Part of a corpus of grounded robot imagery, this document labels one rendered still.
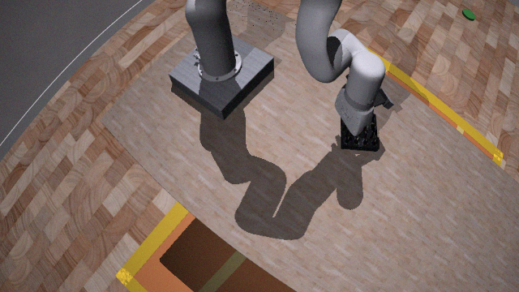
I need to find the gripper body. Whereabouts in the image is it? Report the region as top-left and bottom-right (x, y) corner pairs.
(335, 84), (374, 136)

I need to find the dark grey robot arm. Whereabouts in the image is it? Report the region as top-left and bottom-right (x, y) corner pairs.
(185, 0), (394, 110)

